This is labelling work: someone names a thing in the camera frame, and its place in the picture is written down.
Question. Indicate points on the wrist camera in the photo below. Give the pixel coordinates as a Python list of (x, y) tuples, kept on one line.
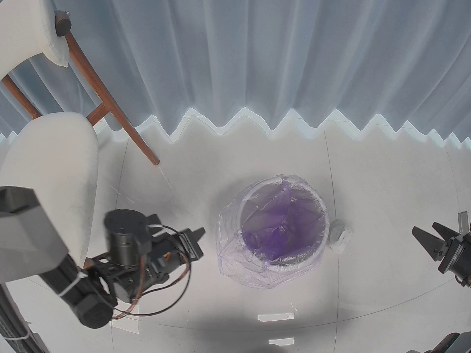
[(144, 243), (464, 223)]

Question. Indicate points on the purple plastic bag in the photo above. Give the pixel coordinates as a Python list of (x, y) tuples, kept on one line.
[(279, 230)]

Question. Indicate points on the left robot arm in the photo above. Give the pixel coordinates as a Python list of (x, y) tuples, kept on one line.
[(33, 241)]

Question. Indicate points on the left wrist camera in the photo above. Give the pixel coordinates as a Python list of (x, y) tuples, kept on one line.
[(144, 243)]

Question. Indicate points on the crumpled white paper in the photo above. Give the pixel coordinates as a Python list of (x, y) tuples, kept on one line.
[(340, 235)]

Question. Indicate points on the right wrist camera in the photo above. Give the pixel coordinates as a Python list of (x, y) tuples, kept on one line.
[(464, 223)]

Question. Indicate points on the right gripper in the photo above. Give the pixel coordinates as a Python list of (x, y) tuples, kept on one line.
[(458, 256)]

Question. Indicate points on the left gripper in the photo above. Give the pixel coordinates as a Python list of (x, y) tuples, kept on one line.
[(184, 250)]

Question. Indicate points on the white trash bin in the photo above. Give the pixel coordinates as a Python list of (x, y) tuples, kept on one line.
[(322, 234)]

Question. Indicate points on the pale blue curtain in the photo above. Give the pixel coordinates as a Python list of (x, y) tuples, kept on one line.
[(257, 50)]

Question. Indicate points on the white cushioned wooden chair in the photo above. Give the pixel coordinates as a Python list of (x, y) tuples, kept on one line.
[(48, 160)]

